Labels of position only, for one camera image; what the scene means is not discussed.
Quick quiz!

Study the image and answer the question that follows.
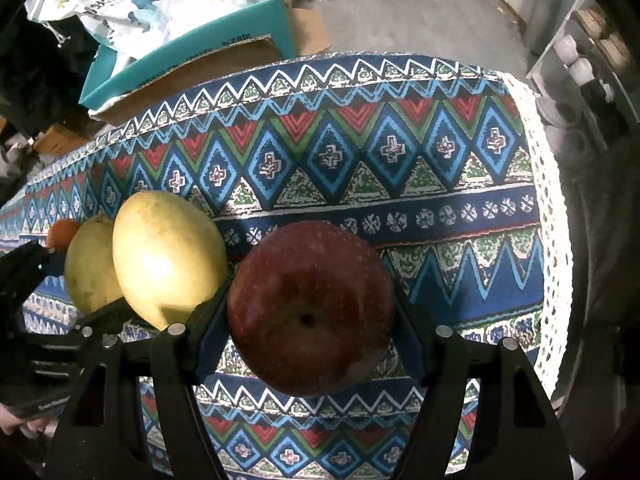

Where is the red apple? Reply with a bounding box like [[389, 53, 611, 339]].
[[227, 221, 395, 396]]

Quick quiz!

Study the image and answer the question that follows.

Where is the person's left hand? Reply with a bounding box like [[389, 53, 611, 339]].
[[0, 405, 54, 436]]

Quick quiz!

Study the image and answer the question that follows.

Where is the orange on bowl rim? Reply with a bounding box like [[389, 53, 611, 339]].
[[46, 219, 81, 252]]

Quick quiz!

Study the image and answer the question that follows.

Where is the blue patterned tablecloth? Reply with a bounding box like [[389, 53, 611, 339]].
[[1, 53, 572, 479]]

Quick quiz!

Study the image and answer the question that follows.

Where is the teal plastic crate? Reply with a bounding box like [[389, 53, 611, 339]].
[[79, 0, 296, 110]]

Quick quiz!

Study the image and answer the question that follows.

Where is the brown cardboard box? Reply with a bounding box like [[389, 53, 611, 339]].
[[89, 9, 331, 126]]

